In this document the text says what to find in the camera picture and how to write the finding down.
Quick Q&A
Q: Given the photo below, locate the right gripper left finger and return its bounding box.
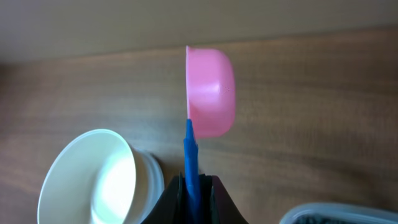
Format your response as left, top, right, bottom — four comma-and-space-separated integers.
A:
142, 174, 187, 224

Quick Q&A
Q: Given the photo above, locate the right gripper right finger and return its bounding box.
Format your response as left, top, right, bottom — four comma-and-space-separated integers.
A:
199, 174, 248, 224

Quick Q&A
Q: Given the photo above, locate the pink scoop blue handle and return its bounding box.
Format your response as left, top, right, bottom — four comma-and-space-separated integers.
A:
183, 46, 236, 223

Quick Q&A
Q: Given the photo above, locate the white digital kitchen scale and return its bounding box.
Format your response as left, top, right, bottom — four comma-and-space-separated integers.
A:
130, 150, 165, 223

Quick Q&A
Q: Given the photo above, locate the white bowl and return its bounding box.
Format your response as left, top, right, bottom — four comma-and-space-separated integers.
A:
37, 129, 137, 223

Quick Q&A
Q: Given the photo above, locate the clear plastic container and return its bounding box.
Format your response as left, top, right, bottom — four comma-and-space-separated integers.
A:
279, 203, 397, 224

